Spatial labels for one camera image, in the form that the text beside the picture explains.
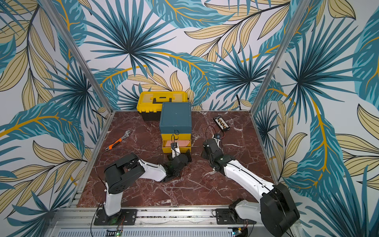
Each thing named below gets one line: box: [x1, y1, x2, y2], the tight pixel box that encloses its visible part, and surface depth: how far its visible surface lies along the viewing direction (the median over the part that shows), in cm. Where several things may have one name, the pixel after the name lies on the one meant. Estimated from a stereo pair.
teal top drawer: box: [159, 118, 192, 135], surface depth 86 cm
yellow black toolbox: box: [136, 91, 190, 121], surface depth 105 cm
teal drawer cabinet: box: [159, 102, 192, 153], surface depth 88 cm
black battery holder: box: [213, 115, 231, 132], surface depth 112 cm
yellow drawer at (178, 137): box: [161, 133, 192, 141], surface depth 92 cm
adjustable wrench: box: [105, 129, 132, 151], surface depth 102 cm
